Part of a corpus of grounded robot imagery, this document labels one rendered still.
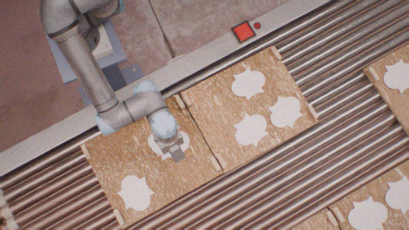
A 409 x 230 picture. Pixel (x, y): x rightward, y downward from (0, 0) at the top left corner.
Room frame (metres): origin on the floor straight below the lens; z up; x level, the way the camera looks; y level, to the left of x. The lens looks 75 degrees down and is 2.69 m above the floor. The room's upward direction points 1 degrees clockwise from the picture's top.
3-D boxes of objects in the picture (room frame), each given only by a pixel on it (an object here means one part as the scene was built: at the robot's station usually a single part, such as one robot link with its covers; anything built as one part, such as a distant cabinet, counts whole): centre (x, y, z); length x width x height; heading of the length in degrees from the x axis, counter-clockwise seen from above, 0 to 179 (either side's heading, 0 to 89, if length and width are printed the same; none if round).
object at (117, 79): (0.81, 0.50, 0.44); 0.38 x 0.38 x 0.87; 24
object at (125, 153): (0.32, 0.20, 0.93); 0.41 x 0.35 x 0.02; 120
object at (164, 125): (0.37, 0.13, 1.22); 0.09 x 0.08 x 0.11; 28
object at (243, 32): (0.83, -0.15, 0.92); 0.06 x 0.06 x 0.01; 30
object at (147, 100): (0.45, 0.19, 1.22); 0.11 x 0.11 x 0.08; 28
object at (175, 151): (0.35, 0.12, 1.07); 0.12 x 0.09 x 0.16; 31
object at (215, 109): (0.52, -0.17, 0.93); 0.41 x 0.35 x 0.02; 119
